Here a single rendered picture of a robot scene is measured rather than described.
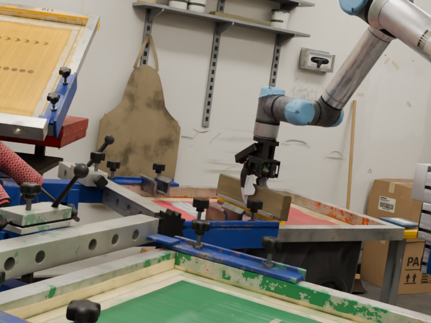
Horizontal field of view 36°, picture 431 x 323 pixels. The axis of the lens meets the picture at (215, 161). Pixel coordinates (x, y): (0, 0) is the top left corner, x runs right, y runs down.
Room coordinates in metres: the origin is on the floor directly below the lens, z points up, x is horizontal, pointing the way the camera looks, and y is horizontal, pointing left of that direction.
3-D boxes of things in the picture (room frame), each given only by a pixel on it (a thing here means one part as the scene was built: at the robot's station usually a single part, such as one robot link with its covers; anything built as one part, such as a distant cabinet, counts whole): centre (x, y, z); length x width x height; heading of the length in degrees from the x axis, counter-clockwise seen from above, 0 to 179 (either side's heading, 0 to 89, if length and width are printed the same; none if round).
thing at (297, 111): (1.91, -0.22, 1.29); 0.11 x 0.11 x 0.08; 37
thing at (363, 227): (1.98, -0.10, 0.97); 0.79 x 0.58 x 0.04; 122
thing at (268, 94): (1.98, -0.14, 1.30); 0.09 x 0.08 x 0.11; 37
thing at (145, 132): (3.93, 0.47, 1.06); 0.53 x 0.07 x 1.05; 122
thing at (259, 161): (1.98, -0.14, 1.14); 0.09 x 0.08 x 0.12; 32
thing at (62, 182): (1.68, 0.37, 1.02); 0.17 x 0.06 x 0.05; 122
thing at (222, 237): (1.62, -0.05, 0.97); 0.30 x 0.05 x 0.07; 122
